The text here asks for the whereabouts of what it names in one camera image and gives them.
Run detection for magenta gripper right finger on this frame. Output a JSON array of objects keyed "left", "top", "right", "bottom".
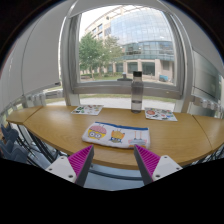
[{"left": 134, "top": 145, "right": 182, "bottom": 185}]

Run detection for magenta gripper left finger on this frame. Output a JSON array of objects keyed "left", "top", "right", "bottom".
[{"left": 46, "top": 145, "right": 94, "bottom": 187}]

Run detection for white cartoon print towel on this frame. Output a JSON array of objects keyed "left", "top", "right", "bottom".
[{"left": 82, "top": 122, "right": 150, "bottom": 149}]

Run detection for right sticker sheet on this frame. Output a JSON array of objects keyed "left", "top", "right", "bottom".
[{"left": 145, "top": 108, "right": 177, "bottom": 121}]

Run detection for sticker sheet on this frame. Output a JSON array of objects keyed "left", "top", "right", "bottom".
[
  {"left": 72, "top": 105, "right": 103, "bottom": 115},
  {"left": 145, "top": 108, "right": 177, "bottom": 121}
]

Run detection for left sticker sheet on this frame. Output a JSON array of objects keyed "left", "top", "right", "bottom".
[{"left": 72, "top": 105, "right": 103, "bottom": 115}]

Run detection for blue stacked chairs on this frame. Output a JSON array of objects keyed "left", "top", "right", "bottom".
[{"left": 0, "top": 126, "right": 28, "bottom": 163}]

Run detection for clear water bottle black cap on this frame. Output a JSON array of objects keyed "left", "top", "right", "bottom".
[{"left": 131, "top": 71, "right": 144, "bottom": 113}]

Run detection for white roller blind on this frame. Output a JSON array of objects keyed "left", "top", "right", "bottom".
[{"left": 22, "top": 0, "right": 74, "bottom": 94}]

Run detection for white window frame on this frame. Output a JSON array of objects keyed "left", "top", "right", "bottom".
[{"left": 59, "top": 0, "right": 193, "bottom": 112}]

